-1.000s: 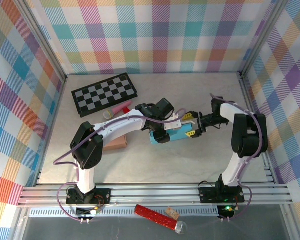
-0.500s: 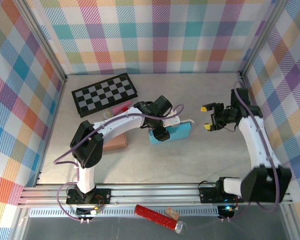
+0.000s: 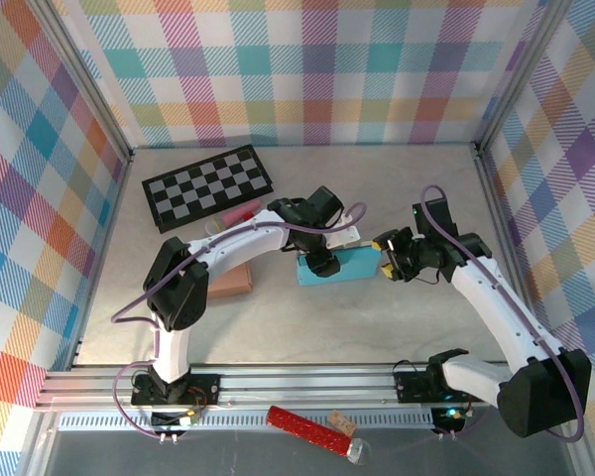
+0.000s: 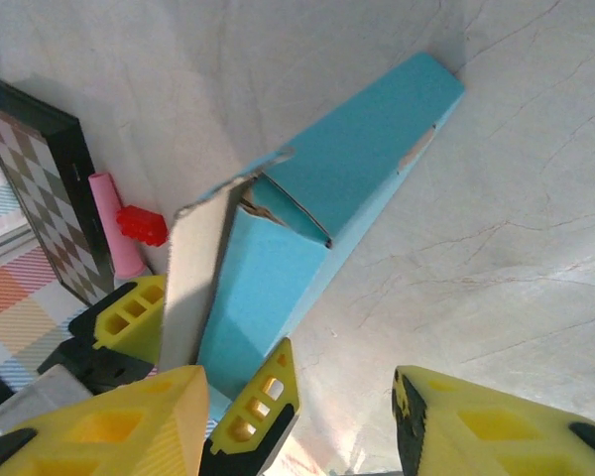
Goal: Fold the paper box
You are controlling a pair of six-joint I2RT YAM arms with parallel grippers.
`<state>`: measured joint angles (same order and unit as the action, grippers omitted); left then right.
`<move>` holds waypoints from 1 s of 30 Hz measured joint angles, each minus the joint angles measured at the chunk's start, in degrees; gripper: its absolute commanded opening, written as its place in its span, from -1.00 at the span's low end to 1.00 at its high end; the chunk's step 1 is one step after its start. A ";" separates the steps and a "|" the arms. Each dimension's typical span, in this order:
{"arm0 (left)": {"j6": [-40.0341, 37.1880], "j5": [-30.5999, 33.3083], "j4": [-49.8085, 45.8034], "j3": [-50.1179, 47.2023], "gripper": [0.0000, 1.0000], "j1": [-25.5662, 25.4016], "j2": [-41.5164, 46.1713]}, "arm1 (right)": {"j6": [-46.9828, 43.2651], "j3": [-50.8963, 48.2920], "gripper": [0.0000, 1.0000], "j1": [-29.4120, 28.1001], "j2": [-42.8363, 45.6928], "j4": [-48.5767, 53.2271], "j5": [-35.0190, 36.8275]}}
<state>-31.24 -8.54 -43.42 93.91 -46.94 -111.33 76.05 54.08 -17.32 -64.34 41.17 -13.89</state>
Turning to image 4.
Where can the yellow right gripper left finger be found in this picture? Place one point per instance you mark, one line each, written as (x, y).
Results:
(104, 431)

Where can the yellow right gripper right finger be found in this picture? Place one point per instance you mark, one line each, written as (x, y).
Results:
(501, 436)

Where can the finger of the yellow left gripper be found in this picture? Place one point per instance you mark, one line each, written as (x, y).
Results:
(129, 317)
(258, 411)

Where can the teal paper box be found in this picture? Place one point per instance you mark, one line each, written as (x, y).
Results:
(357, 149)

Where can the pink cone tube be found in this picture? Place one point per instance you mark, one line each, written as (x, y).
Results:
(116, 233)

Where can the red toy brick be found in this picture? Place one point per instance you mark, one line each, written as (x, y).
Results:
(141, 225)

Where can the black folding chessboard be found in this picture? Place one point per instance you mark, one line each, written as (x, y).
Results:
(39, 188)

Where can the aluminium side rail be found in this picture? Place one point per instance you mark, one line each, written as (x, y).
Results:
(5, 243)

